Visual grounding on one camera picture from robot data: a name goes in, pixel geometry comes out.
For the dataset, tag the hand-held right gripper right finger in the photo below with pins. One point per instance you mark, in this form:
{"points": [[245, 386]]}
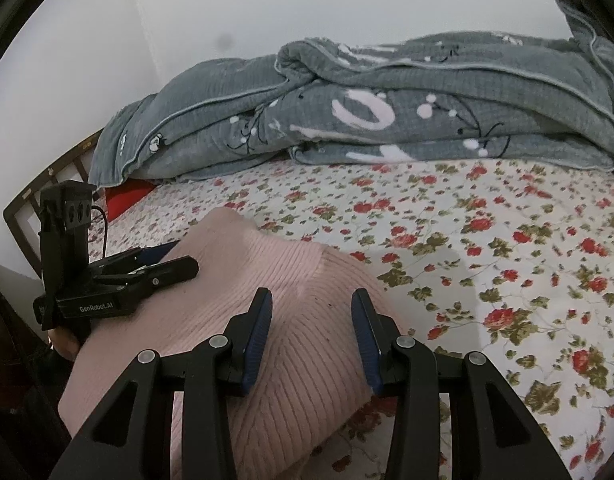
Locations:
{"points": [[364, 345]]}

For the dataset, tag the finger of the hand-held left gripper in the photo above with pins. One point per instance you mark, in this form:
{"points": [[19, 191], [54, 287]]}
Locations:
{"points": [[172, 269], [154, 252]]}

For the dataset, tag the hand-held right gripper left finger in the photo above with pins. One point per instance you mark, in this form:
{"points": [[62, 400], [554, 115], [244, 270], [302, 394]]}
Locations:
{"points": [[257, 340]]}

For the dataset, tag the pink knit sweater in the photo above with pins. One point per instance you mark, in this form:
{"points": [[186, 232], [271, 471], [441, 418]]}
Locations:
{"points": [[297, 320]]}

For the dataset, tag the person's left hand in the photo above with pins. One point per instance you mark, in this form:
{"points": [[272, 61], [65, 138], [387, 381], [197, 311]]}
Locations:
{"points": [[66, 346]]}

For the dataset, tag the red pillow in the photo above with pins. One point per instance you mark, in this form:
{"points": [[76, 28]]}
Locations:
{"points": [[127, 200]]}

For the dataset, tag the wooden bed headboard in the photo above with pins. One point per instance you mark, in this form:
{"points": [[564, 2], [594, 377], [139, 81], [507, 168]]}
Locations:
{"points": [[32, 200]]}

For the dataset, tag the floral bed sheet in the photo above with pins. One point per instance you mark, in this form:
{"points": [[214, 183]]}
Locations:
{"points": [[487, 260]]}

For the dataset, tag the grey printed blanket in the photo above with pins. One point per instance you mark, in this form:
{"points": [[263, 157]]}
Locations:
{"points": [[387, 110]]}

